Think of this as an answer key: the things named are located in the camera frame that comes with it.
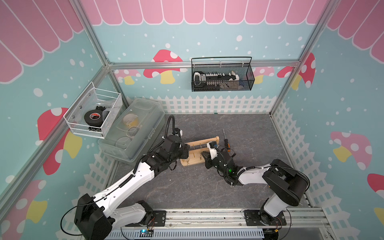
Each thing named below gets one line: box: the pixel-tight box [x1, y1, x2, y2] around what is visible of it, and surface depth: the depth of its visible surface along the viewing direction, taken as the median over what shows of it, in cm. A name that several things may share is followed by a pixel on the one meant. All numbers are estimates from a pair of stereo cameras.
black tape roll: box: [84, 109, 103, 126], surface depth 71 cm
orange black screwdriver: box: [222, 128, 231, 153], surface depth 104 cm
